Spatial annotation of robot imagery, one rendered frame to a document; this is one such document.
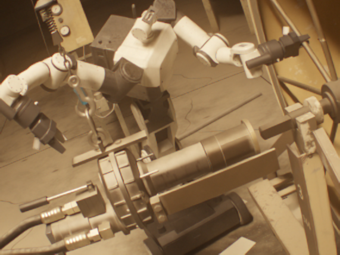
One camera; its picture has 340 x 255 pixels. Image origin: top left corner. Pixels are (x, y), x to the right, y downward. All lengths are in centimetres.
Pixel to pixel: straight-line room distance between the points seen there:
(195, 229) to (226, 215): 19
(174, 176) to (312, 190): 52
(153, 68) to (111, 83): 19
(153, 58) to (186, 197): 58
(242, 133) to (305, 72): 100
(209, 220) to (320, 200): 96
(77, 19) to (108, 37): 138
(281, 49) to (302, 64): 69
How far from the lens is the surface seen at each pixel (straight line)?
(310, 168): 171
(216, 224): 264
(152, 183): 156
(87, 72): 172
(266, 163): 159
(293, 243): 225
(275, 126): 163
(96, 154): 154
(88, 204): 161
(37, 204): 164
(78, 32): 334
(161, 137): 239
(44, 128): 149
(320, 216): 184
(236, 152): 157
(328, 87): 167
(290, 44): 182
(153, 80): 190
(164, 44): 192
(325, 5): 250
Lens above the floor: 167
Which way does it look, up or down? 23 degrees down
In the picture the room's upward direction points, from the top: 20 degrees counter-clockwise
